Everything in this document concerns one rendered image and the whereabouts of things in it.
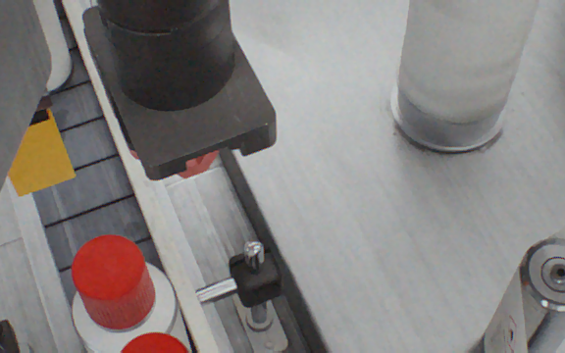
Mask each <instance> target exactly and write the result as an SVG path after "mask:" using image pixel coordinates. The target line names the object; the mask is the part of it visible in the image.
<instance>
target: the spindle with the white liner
mask: <svg viewBox="0 0 565 353"><path fill-rule="evenodd" d="M539 1H540V0H410V3H409V9H408V15H407V27H406V31H405V36H404V42H403V46H402V54H401V58H400V60H399V63H398V66H397V72H396V82H395V84H394V87H393V90H392V91H391V92H392V95H390V106H391V108H392V112H393V114H394V118H395V120H396V122H397V123H398V125H399V126H400V127H401V129H402V130H403V131H404V133H406V134H407V135H408V136H409V137H411V138H412V139H413V140H415V141H416V142H418V143H420V144H423V145H425V147H427V148H430V149H433V150H436V151H441V152H450V153H457V152H467V151H471V150H475V149H477V148H480V147H483V146H485V145H487V144H488V142H490V141H491V140H492V139H493V138H494V137H495V136H496V135H497V134H498V133H499V131H500V130H501V128H502V124H503V122H504V119H505V114H506V106H507V104H508V102H509V99H510V97H511V93H512V87H513V80H514V78H515V75H516V74H517V69H518V66H519V63H520V59H521V56H522V53H523V50H524V48H525V45H526V42H527V40H528V37H529V34H530V31H531V28H532V24H533V20H534V16H535V13H536V11H537V8H538V6H539Z"/></svg>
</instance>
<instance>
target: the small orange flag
mask: <svg viewBox="0 0 565 353"><path fill-rule="evenodd" d="M7 177H8V179H9V181H10V182H11V183H12V185H13V186H14V187H15V189H16V191H17V194H18V196H19V197H23V196H25V195H28V194H31V193H33V192H36V190H39V189H42V188H44V187H47V186H50V185H54V184H57V183H60V182H63V181H65V180H68V179H71V178H74V177H76V174H75V172H74V169H73V167H72V164H71V162H70V159H69V156H68V153H67V151H66V148H65V146H64V143H63V140H62V137H61V135H60V132H59V130H58V128H57V124H56V122H55V119H54V117H53V114H52V112H51V110H47V109H43V110H40V111H37V112H34V114H33V116H32V118H31V121H30V124H29V126H28V128H27V131H26V134H25V136H24V140H23V142H22V144H21V147H20V149H19V151H18V153H17V157H16V159H15V161H14V163H13V166H12V168H10V170H9V171H8V175H7Z"/></svg>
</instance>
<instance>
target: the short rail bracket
mask: <svg viewBox="0 0 565 353"><path fill-rule="evenodd" d="M228 264H229V271H230V277H233V278H234V280H235V283H236V286H237V290H238V293H237V295H238V297H239V300H240V302H241V305H242V306H243V307H246V308H250V309H251V318H252V321H253V322H254V323H255V324H264V323H265V322H266V321H267V318H268V313H267V301H268V300H271V299H273V298H277V297H279V296H281V295H282V294H283V274H282V271H281V269H280V266H279V264H278V262H277V260H276V258H274V255H273V254H272V251H271V249H270V247H269V246H267V245H263V244H262V242H260V241H259V240H258V239H255V238H253V239H250V240H248V241H246V242H245V245H244V251H243V252H240V253H238V254H235V255H233V256H230V258H229V262H228Z"/></svg>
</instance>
